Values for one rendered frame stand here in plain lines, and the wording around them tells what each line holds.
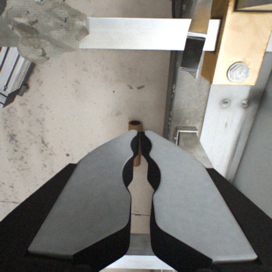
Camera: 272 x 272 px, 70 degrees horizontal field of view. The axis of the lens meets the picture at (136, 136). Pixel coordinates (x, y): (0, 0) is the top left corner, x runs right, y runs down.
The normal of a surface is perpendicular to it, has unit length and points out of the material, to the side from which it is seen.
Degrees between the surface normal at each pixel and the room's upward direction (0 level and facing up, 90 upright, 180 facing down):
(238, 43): 0
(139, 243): 90
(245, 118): 0
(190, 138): 90
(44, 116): 0
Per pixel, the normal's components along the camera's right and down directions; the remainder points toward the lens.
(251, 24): -0.02, 0.49
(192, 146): 0.01, -0.87
